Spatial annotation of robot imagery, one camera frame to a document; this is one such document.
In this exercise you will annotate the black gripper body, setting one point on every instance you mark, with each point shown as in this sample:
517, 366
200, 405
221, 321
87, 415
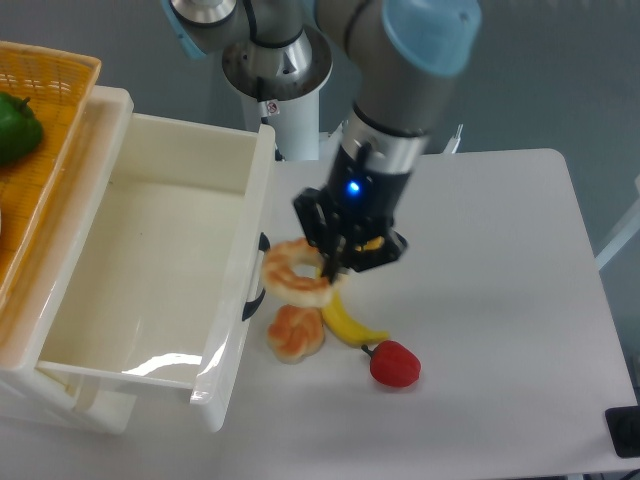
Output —
370, 199

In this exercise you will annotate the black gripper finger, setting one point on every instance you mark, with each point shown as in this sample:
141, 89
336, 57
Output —
334, 245
314, 209

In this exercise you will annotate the glazed ring donut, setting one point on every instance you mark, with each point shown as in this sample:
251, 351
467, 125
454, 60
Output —
280, 279

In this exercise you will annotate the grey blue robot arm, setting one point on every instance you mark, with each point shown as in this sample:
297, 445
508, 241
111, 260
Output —
409, 54

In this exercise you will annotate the open white drawer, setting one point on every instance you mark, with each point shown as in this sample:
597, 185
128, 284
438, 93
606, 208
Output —
154, 305

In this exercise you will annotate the white drawer cabinet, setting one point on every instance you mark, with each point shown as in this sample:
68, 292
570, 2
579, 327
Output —
30, 392

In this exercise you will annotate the yellow bell pepper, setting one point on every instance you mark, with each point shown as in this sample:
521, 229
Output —
371, 245

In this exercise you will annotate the yellow banana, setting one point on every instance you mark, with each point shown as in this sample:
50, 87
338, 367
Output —
345, 327

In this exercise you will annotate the twisted round bread bun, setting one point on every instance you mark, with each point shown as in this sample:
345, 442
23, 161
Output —
295, 333

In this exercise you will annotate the red bell pepper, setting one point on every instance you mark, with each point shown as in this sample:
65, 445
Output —
393, 365

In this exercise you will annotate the orange plastic basket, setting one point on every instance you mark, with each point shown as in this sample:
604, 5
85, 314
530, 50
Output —
57, 84

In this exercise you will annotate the green bell pepper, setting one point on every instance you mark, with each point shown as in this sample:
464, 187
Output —
21, 131

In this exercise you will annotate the black device at edge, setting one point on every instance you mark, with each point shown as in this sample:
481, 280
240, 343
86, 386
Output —
623, 426

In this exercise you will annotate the black drawer handle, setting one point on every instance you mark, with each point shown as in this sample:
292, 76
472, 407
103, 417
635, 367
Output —
252, 306

